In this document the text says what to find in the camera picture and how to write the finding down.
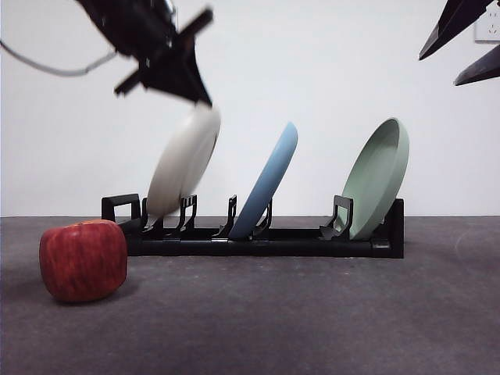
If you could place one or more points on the red apple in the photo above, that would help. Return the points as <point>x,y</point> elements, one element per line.
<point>84,261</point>

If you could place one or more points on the cream yellow plate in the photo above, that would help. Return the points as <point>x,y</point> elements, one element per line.
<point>179,168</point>

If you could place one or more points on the black plate rack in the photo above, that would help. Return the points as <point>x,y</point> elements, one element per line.
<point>293,247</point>

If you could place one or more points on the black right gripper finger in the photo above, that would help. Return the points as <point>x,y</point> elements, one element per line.
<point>482,66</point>
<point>457,19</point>

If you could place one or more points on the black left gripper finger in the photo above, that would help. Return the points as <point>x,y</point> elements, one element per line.
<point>191,66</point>
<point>172,78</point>

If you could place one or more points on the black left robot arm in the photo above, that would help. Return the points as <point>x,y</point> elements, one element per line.
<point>129,23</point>

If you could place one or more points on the green plate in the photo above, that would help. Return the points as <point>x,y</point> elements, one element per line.
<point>375,183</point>

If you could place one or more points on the white wall socket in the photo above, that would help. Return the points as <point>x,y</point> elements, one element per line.
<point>487,35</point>

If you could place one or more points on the blue plate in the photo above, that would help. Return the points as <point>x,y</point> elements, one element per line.
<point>269,176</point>

